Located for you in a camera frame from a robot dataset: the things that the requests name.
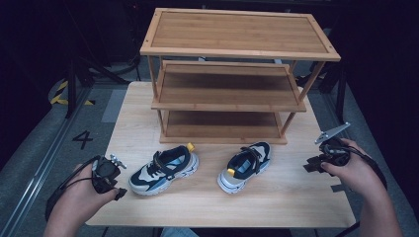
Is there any black floor cable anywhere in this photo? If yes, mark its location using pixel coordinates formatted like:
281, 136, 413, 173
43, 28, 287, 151
110, 54, 142, 76

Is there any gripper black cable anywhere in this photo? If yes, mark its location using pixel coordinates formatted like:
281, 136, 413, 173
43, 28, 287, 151
44, 155, 102, 222
324, 144, 389, 237

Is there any metal floor rail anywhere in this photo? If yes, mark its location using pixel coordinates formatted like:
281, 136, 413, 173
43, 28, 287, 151
0, 88, 93, 237

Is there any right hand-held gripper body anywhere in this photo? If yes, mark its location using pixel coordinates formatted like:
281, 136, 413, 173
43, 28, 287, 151
314, 121, 352, 167

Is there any person's right hand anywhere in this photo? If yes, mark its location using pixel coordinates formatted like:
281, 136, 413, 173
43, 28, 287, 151
320, 137, 380, 199

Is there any person's left hand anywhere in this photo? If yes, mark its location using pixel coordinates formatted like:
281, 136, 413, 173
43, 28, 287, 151
48, 162, 119, 225

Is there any wooden shoe rack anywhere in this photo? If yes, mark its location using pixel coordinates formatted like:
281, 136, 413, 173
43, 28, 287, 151
139, 7, 342, 146

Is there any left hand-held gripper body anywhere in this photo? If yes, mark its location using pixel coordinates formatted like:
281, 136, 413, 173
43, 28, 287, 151
91, 153, 128, 196

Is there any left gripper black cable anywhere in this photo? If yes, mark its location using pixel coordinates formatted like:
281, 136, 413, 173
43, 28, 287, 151
44, 155, 102, 222

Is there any navy and white sneaker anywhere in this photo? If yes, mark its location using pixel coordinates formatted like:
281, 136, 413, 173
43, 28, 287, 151
127, 142, 201, 198
216, 141, 272, 195

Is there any black metal stand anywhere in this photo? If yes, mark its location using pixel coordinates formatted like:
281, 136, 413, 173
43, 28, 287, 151
63, 53, 130, 119

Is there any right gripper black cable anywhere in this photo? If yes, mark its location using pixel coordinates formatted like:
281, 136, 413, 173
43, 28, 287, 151
324, 144, 389, 237

